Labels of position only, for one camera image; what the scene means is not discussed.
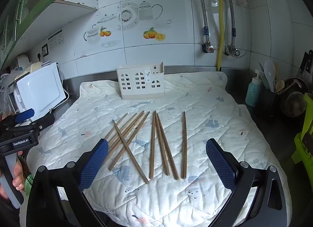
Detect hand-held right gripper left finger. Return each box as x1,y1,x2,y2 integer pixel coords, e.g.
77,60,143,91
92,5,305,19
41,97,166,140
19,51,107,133
26,138,109,227

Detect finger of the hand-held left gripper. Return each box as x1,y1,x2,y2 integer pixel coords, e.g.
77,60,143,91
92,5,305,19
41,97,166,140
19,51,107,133
29,113,56,132
13,108,35,123

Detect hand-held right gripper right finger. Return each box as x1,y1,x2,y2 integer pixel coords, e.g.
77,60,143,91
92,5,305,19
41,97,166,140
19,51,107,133
205,138,286,227

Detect wooden chopstick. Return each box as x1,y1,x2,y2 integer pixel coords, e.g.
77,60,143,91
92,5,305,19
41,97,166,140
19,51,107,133
105,113,129,140
108,110,146,155
154,110,171,176
156,113,179,181
149,111,156,179
108,111,150,171
107,112,138,145
108,111,144,150
181,111,187,179
112,119,150,184

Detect cream plastic utensil holder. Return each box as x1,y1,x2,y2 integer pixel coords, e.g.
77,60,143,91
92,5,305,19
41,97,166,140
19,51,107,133
116,61,165,100

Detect person's left hand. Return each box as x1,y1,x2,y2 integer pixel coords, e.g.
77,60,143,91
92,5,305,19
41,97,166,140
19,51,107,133
12,151,25,193

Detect white countertop appliance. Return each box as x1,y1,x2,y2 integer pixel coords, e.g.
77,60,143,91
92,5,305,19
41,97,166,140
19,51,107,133
8,62,67,123

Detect white printed quilted mat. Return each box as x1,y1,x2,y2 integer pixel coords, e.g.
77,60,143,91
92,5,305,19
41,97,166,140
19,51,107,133
26,71,292,227

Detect black utensil container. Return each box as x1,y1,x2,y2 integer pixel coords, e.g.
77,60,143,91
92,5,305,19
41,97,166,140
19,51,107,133
260,87,278,120

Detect teal pump bottle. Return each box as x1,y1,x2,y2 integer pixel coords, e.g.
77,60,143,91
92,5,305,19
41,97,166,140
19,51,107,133
245,69,263,107

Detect white label sticker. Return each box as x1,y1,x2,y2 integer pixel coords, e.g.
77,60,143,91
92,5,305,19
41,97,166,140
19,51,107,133
48,30,64,51

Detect lime green plastic stool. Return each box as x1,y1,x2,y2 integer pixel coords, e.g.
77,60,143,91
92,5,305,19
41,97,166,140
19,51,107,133
291,93,313,165

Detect dark metal pan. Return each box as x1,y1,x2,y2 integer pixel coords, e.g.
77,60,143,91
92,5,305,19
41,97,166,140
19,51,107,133
279,77,310,117

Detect white rice paddle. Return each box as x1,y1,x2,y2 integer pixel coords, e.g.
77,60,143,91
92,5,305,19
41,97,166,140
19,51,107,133
264,60,277,92

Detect metal water valve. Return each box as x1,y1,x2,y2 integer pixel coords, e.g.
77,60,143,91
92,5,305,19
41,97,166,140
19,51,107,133
225,46,241,57

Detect red knob water valve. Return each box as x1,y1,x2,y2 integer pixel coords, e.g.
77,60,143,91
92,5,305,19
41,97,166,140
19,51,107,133
199,42,217,54

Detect yellow gas pipe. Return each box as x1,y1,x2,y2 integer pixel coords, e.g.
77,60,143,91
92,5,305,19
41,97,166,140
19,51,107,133
216,0,227,71

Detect green wall cabinet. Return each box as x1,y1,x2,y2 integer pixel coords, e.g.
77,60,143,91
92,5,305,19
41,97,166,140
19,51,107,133
0,0,61,71

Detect black handled knife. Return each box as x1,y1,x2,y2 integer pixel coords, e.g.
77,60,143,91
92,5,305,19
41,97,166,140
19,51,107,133
300,50,313,76

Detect braided metal hose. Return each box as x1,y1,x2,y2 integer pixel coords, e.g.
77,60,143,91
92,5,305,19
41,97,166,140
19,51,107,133
226,0,239,52
189,0,211,44

